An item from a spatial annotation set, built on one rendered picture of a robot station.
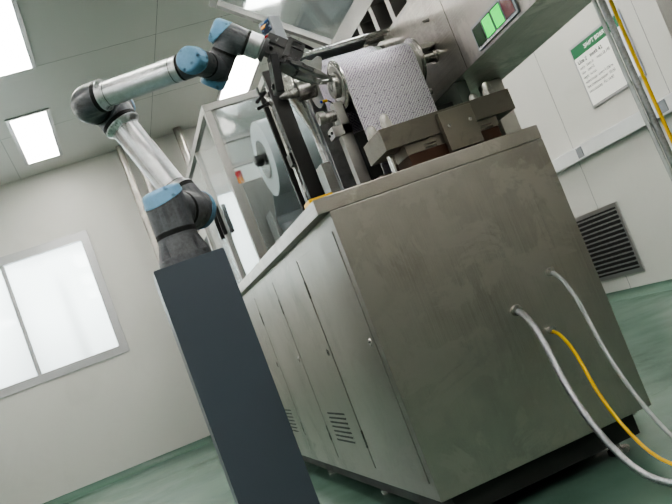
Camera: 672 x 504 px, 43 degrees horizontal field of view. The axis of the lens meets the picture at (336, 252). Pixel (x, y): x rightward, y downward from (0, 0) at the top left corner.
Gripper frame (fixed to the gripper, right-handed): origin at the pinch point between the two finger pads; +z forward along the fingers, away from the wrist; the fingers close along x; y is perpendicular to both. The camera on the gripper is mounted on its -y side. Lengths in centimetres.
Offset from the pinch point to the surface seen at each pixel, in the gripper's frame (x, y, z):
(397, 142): -25.0, -19.4, 22.0
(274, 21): 52, 38, -20
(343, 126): 1.9, -10.0, 10.3
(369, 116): -5.4, -7.1, 15.6
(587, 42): 249, 209, 177
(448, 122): -27.1, -9.5, 33.1
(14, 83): 329, 64, -164
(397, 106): -5.4, -0.9, 22.5
